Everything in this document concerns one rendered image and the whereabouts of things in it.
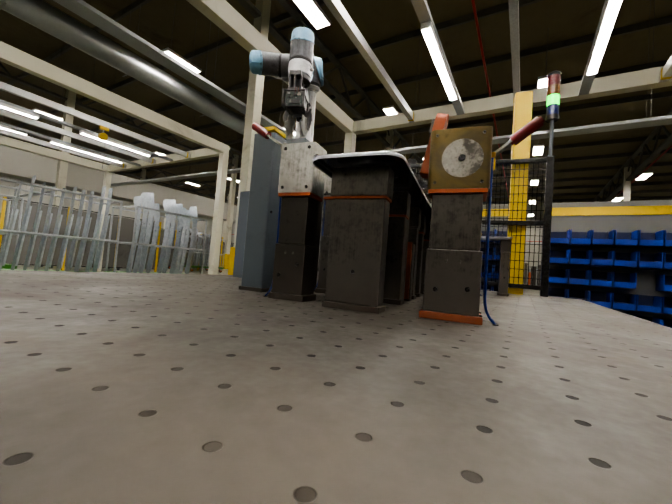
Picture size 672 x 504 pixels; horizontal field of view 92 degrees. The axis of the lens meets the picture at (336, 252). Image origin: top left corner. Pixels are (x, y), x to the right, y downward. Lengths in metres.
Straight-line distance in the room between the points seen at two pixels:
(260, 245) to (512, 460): 0.79
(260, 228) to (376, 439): 0.78
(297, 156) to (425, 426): 0.66
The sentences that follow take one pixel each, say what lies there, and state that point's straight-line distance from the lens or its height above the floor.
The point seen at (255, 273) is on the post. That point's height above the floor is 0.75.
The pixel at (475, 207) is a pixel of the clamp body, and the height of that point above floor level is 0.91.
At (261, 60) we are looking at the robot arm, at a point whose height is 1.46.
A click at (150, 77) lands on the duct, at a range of 13.94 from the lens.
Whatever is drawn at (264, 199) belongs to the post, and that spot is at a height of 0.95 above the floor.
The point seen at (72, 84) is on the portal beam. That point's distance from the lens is 7.12.
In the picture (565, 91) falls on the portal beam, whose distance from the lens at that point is 5.76.
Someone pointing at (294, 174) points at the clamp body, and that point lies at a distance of 0.77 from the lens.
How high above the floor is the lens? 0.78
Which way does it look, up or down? 3 degrees up
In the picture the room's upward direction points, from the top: 4 degrees clockwise
